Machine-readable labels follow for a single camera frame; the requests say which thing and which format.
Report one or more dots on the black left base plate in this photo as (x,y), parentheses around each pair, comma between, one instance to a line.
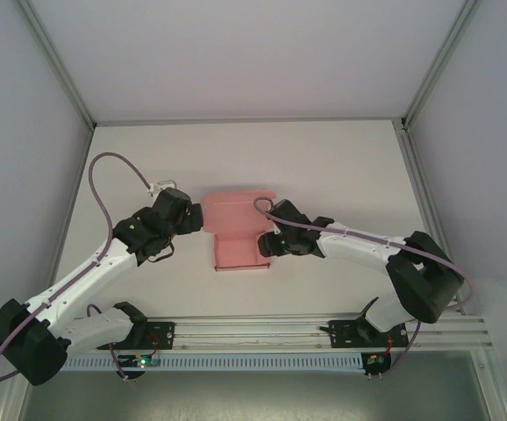
(163,331)

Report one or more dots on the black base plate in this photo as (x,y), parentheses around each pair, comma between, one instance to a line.
(341,333)
(163,331)

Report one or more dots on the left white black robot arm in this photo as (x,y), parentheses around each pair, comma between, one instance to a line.
(82,280)

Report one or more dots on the right circuit board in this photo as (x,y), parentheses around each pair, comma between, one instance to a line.
(374,360)

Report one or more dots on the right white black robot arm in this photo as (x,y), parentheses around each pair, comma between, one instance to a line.
(354,247)

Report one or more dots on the aluminium frame post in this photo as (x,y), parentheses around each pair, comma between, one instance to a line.
(440,66)
(61,66)

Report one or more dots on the aluminium side rail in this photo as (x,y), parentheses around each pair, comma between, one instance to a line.
(409,149)
(12,405)

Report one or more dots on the pink paper box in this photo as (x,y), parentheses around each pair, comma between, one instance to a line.
(236,250)

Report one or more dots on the left circuit board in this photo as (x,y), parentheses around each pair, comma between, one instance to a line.
(141,361)

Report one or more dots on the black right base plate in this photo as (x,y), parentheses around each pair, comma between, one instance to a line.
(341,333)

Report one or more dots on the circuit board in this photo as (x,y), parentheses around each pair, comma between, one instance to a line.
(374,360)
(141,361)

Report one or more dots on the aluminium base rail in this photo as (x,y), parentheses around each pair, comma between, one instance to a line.
(253,333)

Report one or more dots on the aluminium back rail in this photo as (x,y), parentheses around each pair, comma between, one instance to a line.
(249,122)

